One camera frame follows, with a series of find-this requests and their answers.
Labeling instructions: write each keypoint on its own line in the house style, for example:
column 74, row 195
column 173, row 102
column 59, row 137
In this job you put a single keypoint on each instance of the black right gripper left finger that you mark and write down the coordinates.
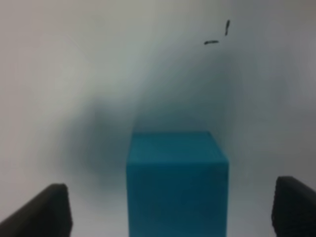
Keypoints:
column 48, row 214

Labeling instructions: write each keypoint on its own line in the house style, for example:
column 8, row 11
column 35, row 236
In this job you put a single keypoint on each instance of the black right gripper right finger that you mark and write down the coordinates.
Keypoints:
column 294, row 208

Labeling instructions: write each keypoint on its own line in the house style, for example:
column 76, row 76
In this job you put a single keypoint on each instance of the blue cube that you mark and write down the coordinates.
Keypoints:
column 177, row 185

